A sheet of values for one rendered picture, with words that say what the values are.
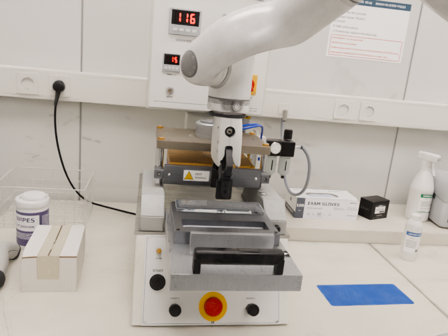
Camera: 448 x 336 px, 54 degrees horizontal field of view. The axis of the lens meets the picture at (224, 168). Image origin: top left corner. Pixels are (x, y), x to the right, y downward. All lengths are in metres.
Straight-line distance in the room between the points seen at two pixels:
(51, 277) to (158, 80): 0.56
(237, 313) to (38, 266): 0.46
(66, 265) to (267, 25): 0.68
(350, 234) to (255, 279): 0.82
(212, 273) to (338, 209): 0.92
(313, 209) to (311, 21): 0.91
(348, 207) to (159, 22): 0.88
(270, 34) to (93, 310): 0.68
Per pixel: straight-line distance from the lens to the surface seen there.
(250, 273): 0.74
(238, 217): 0.90
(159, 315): 0.98
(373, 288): 1.28
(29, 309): 1.07
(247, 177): 1.05
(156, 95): 1.22
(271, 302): 1.02
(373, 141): 1.83
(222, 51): 0.76
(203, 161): 1.06
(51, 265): 1.09
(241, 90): 0.85
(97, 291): 1.11
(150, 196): 0.98
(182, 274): 0.72
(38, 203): 1.27
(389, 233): 1.59
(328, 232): 1.50
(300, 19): 0.75
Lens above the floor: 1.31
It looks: 14 degrees down
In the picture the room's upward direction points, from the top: 6 degrees clockwise
